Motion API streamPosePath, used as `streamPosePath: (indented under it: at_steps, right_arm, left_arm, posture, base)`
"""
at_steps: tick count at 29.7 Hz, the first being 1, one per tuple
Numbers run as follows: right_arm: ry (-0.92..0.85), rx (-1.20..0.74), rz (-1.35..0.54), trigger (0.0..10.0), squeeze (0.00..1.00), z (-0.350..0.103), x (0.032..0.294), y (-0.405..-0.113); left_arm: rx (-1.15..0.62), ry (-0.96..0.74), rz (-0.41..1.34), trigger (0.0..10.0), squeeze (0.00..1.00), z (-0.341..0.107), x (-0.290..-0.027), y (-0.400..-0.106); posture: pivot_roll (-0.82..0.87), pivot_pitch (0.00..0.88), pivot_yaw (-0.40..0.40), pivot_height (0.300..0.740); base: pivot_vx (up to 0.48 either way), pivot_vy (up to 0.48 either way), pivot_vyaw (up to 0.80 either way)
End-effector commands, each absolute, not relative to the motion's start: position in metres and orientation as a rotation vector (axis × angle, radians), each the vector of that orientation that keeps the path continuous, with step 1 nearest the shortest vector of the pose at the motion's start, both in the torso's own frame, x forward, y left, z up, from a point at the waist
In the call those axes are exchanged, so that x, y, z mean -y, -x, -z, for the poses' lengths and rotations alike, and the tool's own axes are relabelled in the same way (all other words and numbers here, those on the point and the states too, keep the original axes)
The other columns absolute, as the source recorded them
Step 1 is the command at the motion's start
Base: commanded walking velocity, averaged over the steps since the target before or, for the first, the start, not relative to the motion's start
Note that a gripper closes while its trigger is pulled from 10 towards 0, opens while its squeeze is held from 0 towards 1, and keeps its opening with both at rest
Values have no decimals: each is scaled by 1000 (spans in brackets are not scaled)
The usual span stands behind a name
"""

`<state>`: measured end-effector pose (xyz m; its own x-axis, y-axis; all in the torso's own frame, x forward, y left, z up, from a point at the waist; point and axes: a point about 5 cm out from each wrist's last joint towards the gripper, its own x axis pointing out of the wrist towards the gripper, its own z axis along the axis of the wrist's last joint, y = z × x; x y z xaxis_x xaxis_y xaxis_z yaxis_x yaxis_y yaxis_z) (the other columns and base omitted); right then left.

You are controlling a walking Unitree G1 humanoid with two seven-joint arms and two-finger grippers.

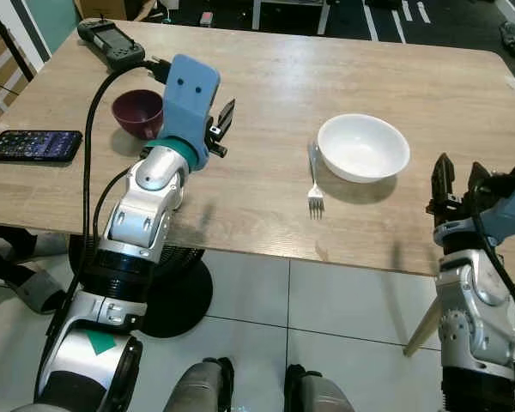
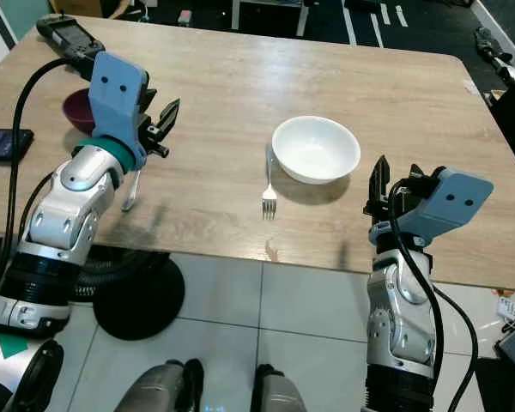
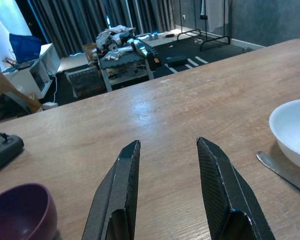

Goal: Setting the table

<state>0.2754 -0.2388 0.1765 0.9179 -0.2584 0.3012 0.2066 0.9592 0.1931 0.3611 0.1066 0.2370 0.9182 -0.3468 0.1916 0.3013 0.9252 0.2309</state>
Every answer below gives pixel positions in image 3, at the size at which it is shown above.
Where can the white shelf unit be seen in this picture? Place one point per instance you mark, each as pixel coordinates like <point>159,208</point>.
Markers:
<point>47,57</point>

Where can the grey metal cart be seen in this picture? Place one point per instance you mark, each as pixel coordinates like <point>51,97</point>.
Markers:
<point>125,67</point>

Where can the purple bowl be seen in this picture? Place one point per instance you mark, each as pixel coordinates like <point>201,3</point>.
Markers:
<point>20,212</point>

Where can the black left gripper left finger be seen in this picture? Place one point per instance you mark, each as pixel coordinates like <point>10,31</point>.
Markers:
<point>120,200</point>

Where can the black handheld controller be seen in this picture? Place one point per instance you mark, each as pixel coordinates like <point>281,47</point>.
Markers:
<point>2,152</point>

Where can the white shallow bowl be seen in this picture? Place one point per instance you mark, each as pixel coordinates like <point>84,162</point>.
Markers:
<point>292,130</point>

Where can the black equipment crate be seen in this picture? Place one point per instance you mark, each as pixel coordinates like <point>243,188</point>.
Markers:
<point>85,82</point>

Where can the silver metal spoon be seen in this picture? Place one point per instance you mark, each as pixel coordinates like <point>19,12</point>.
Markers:
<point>272,165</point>

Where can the grey pleated curtain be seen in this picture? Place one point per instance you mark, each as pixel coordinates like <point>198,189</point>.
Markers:
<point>90,20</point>

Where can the silver robot parts pile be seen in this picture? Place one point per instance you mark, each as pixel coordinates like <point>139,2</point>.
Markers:
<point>122,42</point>

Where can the white hanging garment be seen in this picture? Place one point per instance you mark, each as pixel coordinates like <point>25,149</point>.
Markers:
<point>216,15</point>

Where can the black clothes rack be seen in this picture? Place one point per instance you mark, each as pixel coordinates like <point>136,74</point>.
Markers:
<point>213,40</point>

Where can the black flat case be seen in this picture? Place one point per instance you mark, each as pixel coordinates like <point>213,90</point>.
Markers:
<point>176,60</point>

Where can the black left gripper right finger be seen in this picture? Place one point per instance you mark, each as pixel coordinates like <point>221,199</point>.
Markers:
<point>227,200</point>

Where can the blue bag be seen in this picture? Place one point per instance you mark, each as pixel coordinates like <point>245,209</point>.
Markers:
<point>25,47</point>

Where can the open brown cardboard box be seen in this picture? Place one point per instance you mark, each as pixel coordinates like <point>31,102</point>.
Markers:
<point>5,86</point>

